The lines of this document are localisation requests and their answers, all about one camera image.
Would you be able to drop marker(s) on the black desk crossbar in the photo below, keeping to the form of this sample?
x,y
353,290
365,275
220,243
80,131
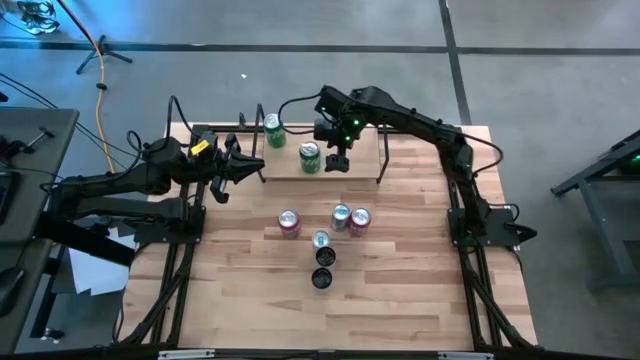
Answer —
x,y
85,241

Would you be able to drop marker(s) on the black keyboard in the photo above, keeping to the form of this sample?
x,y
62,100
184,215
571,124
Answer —
x,y
5,195

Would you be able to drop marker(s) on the black desk clamp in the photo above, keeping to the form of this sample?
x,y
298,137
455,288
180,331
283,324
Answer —
x,y
15,147

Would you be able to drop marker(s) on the yellow label tag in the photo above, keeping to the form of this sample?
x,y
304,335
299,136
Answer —
x,y
200,147

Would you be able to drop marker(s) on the gray metal cart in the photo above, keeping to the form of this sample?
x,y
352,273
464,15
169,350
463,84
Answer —
x,y
595,235

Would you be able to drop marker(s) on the black computer mouse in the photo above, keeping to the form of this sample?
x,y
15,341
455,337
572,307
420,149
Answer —
x,y
10,290

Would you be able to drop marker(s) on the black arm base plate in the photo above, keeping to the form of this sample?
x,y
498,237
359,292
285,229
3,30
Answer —
x,y
500,222
195,232

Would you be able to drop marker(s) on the orange-red Fanta can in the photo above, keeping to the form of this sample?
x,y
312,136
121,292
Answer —
x,y
360,227
290,230

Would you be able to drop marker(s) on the silver metal bracket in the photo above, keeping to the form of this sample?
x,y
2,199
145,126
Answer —
x,y
186,354
465,356

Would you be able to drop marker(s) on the black round cylinder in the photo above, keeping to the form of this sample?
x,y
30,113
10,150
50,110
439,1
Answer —
x,y
325,256
321,278

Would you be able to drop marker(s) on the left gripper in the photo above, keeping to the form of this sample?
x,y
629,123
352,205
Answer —
x,y
220,167

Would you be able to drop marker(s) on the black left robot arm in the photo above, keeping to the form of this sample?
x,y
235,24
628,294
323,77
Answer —
x,y
110,185

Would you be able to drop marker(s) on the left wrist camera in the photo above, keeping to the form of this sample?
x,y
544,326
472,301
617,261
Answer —
x,y
212,145

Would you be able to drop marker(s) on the tall silver Celsius can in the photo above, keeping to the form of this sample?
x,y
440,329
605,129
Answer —
x,y
321,239

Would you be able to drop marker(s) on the black aluminium table frame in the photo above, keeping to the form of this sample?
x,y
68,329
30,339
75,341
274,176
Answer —
x,y
220,130

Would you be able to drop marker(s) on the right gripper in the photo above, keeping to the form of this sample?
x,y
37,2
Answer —
x,y
350,127

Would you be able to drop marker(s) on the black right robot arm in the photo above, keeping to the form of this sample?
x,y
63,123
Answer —
x,y
410,117

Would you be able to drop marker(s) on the slim blue drink can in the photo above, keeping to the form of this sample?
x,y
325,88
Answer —
x,y
340,222

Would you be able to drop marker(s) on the black device with green light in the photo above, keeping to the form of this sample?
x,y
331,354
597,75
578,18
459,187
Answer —
x,y
634,161

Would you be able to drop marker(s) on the black floor stand foot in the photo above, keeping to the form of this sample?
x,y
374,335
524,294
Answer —
x,y
102,50

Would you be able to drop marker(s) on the green Sprite can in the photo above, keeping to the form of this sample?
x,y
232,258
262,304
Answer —
x,y
275,137
310,165

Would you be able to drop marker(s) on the black table clamp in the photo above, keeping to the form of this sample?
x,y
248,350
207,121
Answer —
x,y
242,121

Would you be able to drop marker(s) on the gray desk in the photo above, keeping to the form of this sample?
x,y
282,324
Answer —
x,y
60,125

